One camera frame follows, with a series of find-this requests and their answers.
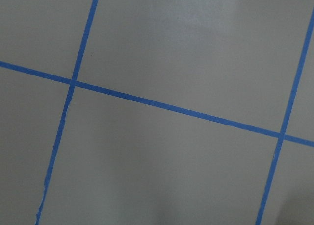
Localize blue tape line crosswise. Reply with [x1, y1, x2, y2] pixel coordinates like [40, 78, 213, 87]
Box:
[0, 60, 314, 147]

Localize blue tape line lengthwise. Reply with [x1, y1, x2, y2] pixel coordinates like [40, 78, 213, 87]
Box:
[34, 0, 99, 225]

